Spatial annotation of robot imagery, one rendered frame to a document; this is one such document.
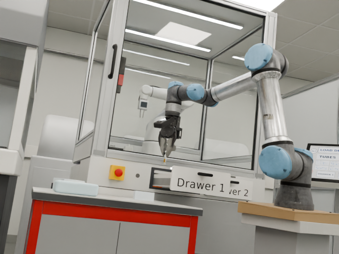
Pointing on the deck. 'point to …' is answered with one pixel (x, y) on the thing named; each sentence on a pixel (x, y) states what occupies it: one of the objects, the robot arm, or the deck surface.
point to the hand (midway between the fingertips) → (165, 153)
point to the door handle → (113, 61)
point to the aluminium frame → (96, 146)
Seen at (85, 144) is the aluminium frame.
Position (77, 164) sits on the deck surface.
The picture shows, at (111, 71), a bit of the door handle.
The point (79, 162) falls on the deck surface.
